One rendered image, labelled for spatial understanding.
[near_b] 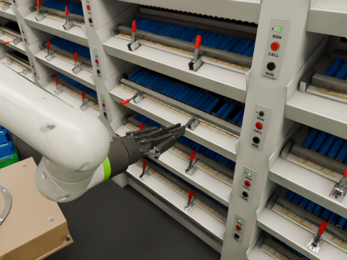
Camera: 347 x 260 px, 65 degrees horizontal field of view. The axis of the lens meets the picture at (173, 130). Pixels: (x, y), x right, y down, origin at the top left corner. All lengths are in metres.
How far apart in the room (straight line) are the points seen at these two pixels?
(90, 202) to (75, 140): 0.98
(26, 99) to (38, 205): 0.50
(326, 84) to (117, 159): 0.49
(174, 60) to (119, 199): 0.80
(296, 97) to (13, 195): 0.86
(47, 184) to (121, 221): 0.78
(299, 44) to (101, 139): 0.42
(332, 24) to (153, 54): 0.52
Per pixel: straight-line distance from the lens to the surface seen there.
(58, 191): 0.57
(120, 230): 1.29
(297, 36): 0.61
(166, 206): 1.30
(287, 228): 0.89
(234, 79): 0.73
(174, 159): 1.04
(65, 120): 0.48
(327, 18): 0.60
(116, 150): 0.64
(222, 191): 0.94
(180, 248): 1.22
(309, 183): 0.75
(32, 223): 0.90
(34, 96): 0.50
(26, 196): 0.99
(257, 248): 1.06
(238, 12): 0.67
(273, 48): 0.63
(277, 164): 0.77
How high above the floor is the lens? 1.02
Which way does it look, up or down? 33 degrees down
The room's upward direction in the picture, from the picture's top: straight up
